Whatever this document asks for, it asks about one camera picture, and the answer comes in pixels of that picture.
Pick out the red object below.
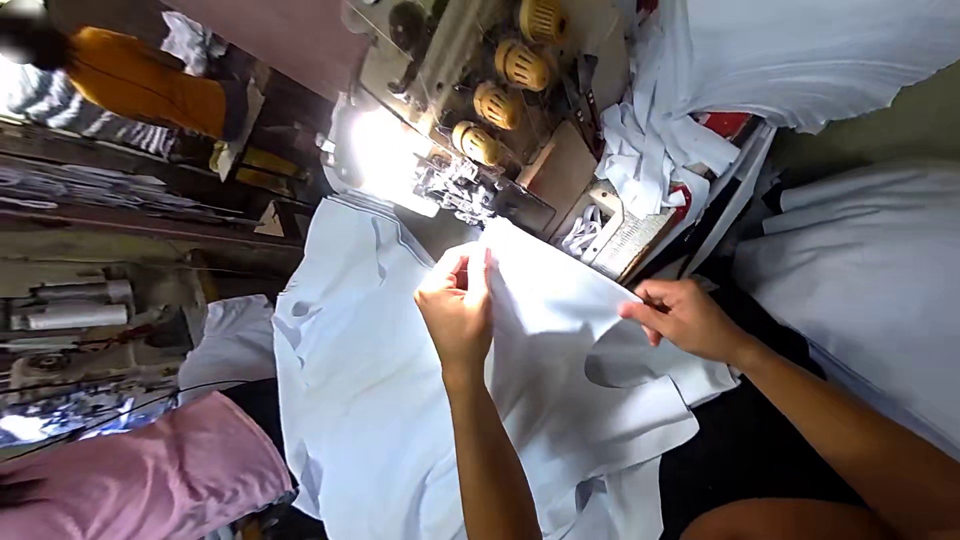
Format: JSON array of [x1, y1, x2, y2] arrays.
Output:
[[690, 111, 754, 140]]

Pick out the large draped grey-white cloth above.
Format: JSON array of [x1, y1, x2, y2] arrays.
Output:
[[732, 163, 960, 460]]

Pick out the pile of white fabric strips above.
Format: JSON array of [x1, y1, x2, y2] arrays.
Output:
[[561, 93, 742, 256]]

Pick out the dark metal scissors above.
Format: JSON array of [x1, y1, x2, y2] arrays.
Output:
[[562, 54, 605, 159]]

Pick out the beige overlock sewing machine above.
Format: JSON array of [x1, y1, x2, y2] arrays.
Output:
[[321, 0, 680, 282]]

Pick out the crumpled white fabric bundle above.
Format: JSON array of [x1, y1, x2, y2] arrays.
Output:
[[177, 294, 278, 406]]

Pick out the person's left forearm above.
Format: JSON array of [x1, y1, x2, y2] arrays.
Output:
[[442, 362, 543, 540]]

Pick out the person's right forearm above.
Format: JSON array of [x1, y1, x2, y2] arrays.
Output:
[[731, 335, 960, 540]]

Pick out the white fabric garment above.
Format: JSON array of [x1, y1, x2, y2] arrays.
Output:
[[273, 193, 741, 540]]

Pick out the tan rectangular block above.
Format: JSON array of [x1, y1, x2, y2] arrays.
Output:
[[516, 121, 599, 219]]

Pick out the stack of white fabric pieces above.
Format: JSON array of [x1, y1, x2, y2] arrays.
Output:
[[656, 0, 960, 135]]

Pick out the wooden shelf with fabric stacks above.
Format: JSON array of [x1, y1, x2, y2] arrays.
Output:
[[0, 66, 310, 256]]

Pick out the person's right hand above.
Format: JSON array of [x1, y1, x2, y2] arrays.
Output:
[[619, 278, 753, 367]]

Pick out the person's left hand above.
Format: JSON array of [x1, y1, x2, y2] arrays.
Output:
[[414, 240, 495, 376]]

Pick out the yellow slotted tension knob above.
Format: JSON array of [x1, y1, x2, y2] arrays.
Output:
[[519, 0, 569, 45], [451, 120, 501, 167], [472, 81, 521, 131], [494, 39, 552, 93]]

